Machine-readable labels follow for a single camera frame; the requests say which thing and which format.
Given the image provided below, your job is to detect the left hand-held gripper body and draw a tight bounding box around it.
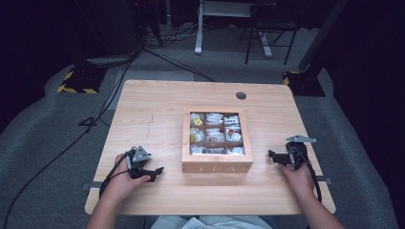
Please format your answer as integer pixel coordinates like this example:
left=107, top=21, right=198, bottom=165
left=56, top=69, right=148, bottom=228
left=125, top=145, right=152, bottom=179

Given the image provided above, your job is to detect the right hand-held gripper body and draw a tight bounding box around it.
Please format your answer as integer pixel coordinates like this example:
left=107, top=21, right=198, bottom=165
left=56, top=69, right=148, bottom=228
left=286, top=135, right=317, bottom=170

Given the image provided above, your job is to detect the wooden tea box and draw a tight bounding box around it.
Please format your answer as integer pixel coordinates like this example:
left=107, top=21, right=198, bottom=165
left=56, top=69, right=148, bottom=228
left=181, top=106, right=255, bottom=175

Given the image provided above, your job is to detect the person's right hand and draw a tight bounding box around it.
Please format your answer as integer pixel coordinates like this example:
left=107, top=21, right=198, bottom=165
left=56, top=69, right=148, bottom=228
left=279, top=164, right=316, bottom=199

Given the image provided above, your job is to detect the person's left hand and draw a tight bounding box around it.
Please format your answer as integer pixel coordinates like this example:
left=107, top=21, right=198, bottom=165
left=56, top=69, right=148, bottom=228
left=106, top=154, right=152, bottom=204

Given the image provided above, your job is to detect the group of tea packets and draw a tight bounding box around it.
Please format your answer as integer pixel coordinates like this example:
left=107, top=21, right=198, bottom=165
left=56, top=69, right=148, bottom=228
left=189, top=113, right=246, bottom=156

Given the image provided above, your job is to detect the slanted black stand with base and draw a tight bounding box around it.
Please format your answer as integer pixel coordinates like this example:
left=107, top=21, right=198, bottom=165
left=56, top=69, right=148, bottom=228
left=282, top=0, right=351, bottom=97

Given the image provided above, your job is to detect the person's light shirt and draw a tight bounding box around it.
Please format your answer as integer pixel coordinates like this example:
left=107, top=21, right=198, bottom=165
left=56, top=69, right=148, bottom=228
left=149, top=215, right=281, bottom=229

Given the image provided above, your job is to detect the black stand with striped base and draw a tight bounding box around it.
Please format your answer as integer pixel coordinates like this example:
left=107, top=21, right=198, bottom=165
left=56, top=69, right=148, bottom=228
left=56, top=0, right=141, bottom=95

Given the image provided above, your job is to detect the black chair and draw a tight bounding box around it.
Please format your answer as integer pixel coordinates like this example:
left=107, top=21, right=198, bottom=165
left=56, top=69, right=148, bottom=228
left=238, top=2, right=302, bottom=66

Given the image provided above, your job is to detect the left hand-held gripper cable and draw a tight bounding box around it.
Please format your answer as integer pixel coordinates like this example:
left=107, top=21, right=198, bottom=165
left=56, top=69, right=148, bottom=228
left=98, top=148, right=136, bottom=198

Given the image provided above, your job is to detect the long black floor cable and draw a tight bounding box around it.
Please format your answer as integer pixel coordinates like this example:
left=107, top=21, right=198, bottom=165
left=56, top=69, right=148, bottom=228
left=0, top=56, right=138, bottom=229

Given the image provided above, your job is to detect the tangle of floor cables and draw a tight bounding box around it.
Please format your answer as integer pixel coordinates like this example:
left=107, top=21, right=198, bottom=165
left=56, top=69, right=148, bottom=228
left=139, top=17, right=204, bottom=50

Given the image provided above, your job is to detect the white desk frame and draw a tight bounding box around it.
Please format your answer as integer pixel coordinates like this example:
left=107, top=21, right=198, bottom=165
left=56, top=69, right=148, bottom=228
left=194, top=0, right=274, bottom=58

